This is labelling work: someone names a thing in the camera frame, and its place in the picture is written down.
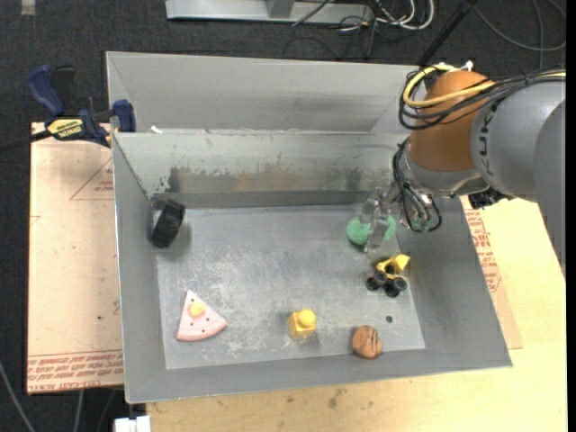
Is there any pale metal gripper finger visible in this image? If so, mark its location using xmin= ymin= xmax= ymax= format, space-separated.
xmin=365 ymin=213 xmax=392 ymax=255
xmin=358 ymin=197 xmax=379 ymax=225

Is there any green ball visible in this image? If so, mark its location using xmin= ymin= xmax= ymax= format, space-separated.
xmin=345 ymin=213 xmax=398 ymax=248

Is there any yellow toy truck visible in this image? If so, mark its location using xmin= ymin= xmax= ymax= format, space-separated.
xmin=364 ymin=253 xmax=412 ymax=299

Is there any grey metal bin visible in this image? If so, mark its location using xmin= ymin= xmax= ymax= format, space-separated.
xmin=105 ymin=50 xmax=514 ymax=405

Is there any brown walnut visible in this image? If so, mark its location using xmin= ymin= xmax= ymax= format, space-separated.
xmin=350 ymin=324 xmax=384 ymax=360

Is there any yellow toy block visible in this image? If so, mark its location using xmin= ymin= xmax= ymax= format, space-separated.
xmin=286 ymin=308 xmax=319 ymax=342

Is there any pink toy pizza slice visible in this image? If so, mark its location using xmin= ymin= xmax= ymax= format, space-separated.
xmin=175 ymin=289 xmax=229 ymax=343

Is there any brown cardboard board, red print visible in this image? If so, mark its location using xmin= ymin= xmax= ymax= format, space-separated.
xmin=26 ymin=121 xmax=525 ymax=396

